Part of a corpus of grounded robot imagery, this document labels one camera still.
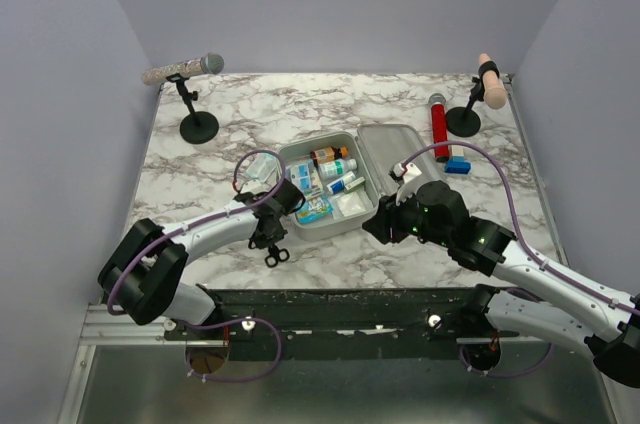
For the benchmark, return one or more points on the white green medicine bottle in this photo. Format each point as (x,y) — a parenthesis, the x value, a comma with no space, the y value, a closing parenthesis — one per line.
(337,168)

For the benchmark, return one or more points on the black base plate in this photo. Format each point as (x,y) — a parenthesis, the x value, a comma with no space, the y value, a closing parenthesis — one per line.
(352,324)

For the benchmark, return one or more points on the white gauze pad pack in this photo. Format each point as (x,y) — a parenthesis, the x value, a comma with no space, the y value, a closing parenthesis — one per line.
(352,204)

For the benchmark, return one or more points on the glitter microphone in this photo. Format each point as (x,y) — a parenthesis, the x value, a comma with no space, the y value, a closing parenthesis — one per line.
(210,64)

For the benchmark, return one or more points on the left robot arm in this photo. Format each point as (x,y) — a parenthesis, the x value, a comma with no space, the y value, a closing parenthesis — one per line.
(143,275)

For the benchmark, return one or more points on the left black mic stand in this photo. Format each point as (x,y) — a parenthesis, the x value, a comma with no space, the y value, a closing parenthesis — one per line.
(197,127)

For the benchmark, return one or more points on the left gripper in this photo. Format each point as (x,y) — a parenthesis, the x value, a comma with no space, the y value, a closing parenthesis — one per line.
(262,242)

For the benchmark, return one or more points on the red toy microphone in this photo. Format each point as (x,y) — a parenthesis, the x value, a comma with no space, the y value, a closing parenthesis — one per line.
(436,104)

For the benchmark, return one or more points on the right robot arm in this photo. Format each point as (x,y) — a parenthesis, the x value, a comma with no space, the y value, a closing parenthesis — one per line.
(570,311)

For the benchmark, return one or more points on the black mic stand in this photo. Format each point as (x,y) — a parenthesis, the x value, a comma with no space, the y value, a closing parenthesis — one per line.
(464,121)
(197,127)

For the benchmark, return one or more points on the grey medicine kit case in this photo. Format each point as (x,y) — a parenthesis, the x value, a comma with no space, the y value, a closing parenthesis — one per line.
(376,148)

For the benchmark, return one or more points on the blue white wipes packet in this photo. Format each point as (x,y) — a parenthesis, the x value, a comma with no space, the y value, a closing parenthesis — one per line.
(301,176)

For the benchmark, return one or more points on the beige wooden microphone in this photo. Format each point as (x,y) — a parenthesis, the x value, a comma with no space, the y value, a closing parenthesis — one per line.
(495,95)

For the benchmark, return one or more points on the cotton swab bag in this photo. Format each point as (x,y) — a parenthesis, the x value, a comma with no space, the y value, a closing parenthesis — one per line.
(314,209)

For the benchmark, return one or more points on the amber medicine bottle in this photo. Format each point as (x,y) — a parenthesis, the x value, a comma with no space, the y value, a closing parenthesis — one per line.
(328,154)

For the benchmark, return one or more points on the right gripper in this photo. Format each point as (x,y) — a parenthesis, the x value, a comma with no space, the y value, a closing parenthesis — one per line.
(387,215)

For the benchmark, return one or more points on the black handled scissors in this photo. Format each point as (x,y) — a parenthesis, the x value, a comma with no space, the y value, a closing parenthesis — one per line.
(276,256)

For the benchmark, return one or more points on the green medicine box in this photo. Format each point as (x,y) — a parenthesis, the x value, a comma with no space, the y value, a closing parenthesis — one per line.
(354,185)

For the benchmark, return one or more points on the right black mic stand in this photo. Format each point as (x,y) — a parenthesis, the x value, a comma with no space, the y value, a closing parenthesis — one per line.
(464,121)

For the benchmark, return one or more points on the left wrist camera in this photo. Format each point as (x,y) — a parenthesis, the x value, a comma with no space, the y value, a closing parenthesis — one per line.
(254,187)

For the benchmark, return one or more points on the blue toy brick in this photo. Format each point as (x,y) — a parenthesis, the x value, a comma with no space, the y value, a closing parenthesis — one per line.
(457,165)

